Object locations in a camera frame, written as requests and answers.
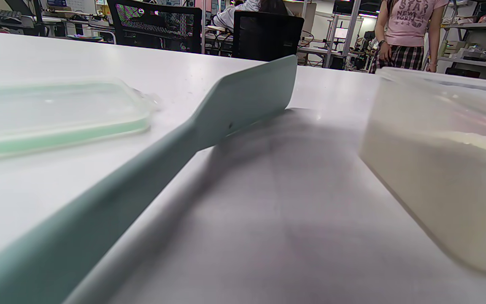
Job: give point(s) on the metal shelving unit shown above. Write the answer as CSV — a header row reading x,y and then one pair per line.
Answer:
x,y
479,63

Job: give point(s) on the white desk frame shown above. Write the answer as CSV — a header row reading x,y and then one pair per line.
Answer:
x,y
350,25

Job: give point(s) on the black mesh office chair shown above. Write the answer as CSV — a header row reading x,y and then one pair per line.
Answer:
x,y
158,25

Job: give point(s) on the green plate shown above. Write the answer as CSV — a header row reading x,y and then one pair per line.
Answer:
x,y
85,37

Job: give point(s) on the mint green container lid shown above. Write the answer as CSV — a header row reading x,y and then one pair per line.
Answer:
x,y
57,114

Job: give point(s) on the mint green dessert spatula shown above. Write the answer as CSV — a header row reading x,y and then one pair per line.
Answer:
x,y
234,101

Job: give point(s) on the white sugar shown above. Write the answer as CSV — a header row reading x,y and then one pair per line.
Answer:
x,y
458,190

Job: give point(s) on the clear plastic sugar container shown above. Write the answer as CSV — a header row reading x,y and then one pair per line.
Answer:
x,y
437,105

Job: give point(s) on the black keyboard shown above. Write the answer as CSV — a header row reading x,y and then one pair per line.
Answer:
x,y
9,16

